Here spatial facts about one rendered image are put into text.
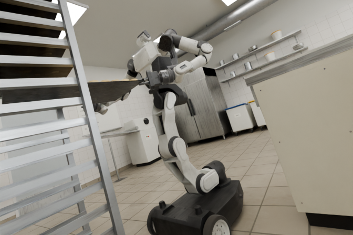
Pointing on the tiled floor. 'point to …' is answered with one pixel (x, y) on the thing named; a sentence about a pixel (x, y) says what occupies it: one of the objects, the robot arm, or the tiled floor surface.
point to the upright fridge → (201, 107)
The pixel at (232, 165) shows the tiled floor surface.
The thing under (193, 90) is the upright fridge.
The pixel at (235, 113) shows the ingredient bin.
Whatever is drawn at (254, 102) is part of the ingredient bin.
